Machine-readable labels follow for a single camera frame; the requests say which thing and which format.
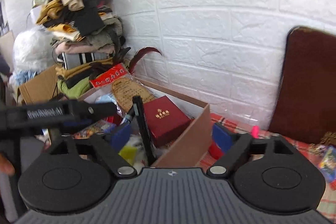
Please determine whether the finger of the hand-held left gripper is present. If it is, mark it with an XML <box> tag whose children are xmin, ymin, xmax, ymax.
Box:
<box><xmin>64</xmin><ymin>120</ymin><xmax>92</xmax><ymax>128</ymax></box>
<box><xmin>79</xmin><ymin>101</ymin><xmax>117</xmax><ymax>120</ymax></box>

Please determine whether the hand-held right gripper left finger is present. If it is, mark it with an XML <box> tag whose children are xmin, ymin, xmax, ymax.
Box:
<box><xmin>50</xmin><ymin>123</ymin><xmax>137</xmax><ymax>178</ymax></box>

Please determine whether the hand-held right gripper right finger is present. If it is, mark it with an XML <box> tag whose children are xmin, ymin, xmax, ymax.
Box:
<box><xmin>207</xmin><ymin>123</ymin><xmax>294</xmax><ymax>178</ymax></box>

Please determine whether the orange colourful box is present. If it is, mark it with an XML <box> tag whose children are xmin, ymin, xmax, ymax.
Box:
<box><xmin>73</xmin><ymin>120</ymin><xmax>116</xmax><ymax>139</ymax></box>

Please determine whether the black box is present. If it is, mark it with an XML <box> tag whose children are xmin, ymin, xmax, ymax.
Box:
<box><xmin>132</xmin><ymin>96</ymin><xmax>156</xmax><ymax>165</ymax></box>

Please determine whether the bagged woven insoles red header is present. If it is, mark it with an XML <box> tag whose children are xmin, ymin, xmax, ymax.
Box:
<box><xmin>89</xmin><ymin>63</ymin><xmax>158</xmax><ymax>114</ymax></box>

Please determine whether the brown cardboard box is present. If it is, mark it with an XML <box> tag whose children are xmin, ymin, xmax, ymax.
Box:
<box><xmin>76</xmin><ymin>77</ymin><xmax>210</xmax><ymax>168</ymax></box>

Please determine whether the dark red box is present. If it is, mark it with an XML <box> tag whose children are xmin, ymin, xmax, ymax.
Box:
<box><xmin>143</xmin><ymin>95</ymin><xmax>192</xmax><ymax>148</ymax></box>

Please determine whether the person's left hand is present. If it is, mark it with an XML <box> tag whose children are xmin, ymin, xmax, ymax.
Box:
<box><xmin>0</xmin><ymin>154</ymin><xmax>15</xmax><ymax>176</ymax></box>

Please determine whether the light blue packet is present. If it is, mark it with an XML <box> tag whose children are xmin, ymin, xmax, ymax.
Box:
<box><xmin>94</xmin><ymin>94</ymin><xmax>117</xmax><ymax>106</ymax></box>

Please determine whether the white printed pouch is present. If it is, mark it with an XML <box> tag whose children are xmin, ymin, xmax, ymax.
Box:
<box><xmin>129</xmin><ymin>135</ymin><xmax>150</xmax><ymax>168</ymax></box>

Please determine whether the yellow green block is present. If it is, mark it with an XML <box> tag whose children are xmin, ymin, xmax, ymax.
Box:
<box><xmin>118</xmin><ymin>146</ymin><xmax>138</xmax><ymax>165</ymax></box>

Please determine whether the clear plastic wrap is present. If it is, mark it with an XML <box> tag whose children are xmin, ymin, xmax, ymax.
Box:
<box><xmin>220</xmin><ymin>109</ymin><xmax>263</xmax><ymax>132</ymax></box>

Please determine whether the plain cardboard carton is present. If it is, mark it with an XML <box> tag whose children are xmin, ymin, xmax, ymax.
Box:
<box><xmin>17</xmin><ymin>65</ymin><xmax>62</xmax><ymax>106</ymax></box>

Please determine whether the light blue cloth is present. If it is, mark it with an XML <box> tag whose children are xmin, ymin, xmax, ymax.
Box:
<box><xmin>14</xmin><ymin>70</ymin><xmax>40</xmax><ymax>86</ymax></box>

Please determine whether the white plastic bag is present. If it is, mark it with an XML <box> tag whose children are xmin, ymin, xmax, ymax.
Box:
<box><xmin>13</xmin><ymin>28</ymin><xmax>57</xmax><ymax>75</ymax></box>

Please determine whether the dark red feather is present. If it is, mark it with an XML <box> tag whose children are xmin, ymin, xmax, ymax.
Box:
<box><xmin>129</xmin><ymin>47</ymin><xmax>164</xmax><ymax>75</ymax></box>

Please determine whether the brown headboard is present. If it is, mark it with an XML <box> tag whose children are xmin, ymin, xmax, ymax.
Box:
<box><xmin>268</xmin><ymin>26</ymin><xmax>336</xmax><ymax>147</ymax></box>

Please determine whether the pile of folded clothes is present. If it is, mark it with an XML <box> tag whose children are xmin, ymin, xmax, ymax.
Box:
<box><xmin>31</xmin><ymin>0</ymin><xmax>132</xmax><ymax>98</ymax></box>

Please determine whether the blue colourful box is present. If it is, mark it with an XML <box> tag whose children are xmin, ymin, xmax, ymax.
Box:
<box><xmin>317</xmin><ymin>145</ymin><xmax>336</xmax><ymax>184</ymax></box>

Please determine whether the plaid blanket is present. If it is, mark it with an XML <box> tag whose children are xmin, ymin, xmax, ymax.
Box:
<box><xmin>194</xmin><ymin>112</ymin><xmax>336</xmax><ymax>219</ymax></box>

